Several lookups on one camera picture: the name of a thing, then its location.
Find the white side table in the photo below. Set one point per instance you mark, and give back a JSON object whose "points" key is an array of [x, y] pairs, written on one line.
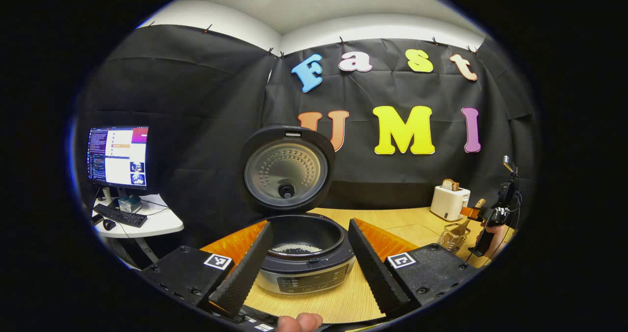
{"points": [[162, 221]]}

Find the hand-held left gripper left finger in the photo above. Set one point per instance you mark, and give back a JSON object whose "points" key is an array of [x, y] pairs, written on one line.
{"points": [[243, 275]]}

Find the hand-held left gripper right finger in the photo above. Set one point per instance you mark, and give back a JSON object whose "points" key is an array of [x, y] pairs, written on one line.
{"points": [[373, 270]]}

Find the black computer mouse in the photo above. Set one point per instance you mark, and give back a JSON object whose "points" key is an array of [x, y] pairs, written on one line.
{"points": [[109, 224]]}

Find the black keyboard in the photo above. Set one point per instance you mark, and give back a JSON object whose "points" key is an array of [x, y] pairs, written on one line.
{"points": [[120, 215]]}

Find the wooden spoon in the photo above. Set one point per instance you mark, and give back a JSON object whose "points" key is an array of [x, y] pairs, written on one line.
{"points": [[463, 224]]}

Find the small green box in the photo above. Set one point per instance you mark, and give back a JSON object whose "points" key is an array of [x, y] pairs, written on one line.
{"points": [[130, 204]]}

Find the white toaster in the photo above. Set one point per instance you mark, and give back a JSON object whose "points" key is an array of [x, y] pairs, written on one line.
{"points": [[449, 204]]}

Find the white rice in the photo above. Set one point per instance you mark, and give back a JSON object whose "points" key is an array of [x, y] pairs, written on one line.
{"points": [[297, 248]]}

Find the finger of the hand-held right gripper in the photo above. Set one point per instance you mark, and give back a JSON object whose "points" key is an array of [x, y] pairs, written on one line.
{"points": [[471, 212]]}

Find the computer monitor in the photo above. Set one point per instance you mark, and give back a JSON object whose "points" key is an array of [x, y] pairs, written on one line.
{"points": [[117, 158]]}

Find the toast slice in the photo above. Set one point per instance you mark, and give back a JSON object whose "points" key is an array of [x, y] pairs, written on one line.
{"points": [[450, 185]]}

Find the dark grey rice cooker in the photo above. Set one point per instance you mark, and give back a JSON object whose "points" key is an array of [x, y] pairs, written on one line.
{"points": [[287, 170]]}

